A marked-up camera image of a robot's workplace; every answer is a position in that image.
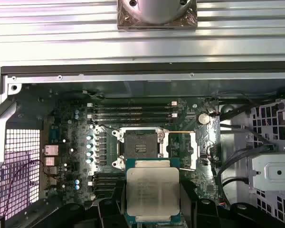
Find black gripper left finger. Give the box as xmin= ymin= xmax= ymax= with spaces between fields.
xmin=21 ymin=179 xmax=128 ymax=228

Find CPU socket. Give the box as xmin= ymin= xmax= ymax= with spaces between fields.
xmin=111 ymin=128 xmax=169 ymax=170

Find silver PC case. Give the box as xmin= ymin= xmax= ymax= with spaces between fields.
xmin=0 ymin=60 xmax=285 ymax=228

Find silver-topped CPU plate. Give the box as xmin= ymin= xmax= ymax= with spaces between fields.
xmin=124 ymin=157 xmax=181 ymax=225

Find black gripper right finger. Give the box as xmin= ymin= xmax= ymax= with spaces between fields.
xmin=180 ymin=180 xmax=280 ymax=228

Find black cable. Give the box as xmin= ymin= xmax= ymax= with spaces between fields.
xmin=215 ymin=146 xmax=252 ymax=193

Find green motherboard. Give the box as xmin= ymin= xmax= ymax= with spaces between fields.
xmin=41 ymin=82 xmax=231 ymax=228

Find grey cable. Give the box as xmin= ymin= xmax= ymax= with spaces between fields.
xmin=229 ymin=123 xmax=276 ymax=150

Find metal socket cover frame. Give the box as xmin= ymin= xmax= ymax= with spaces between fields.
xmin=165 ymin=130 xmax=200 ymax=172

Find blue rear port connector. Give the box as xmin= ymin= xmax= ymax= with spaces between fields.
xmin=48 ymin=129 xmax=60 ymax=143

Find silver coin battery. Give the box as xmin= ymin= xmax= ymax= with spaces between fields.
xmin=196 ymin=111 xmax=210 ymax=125

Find square brown mounting plate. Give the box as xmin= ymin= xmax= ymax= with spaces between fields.
xmin=117 ymin=0 xmax=198 ymax=31

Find thin wires with red plug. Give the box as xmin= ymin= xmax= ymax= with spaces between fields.
xmin=208 ymin=104 xmax=220 ymax=117

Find silver perforated disk bay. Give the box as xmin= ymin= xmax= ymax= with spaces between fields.
xmin=248 ymin=98 xmax=285 ymax=228

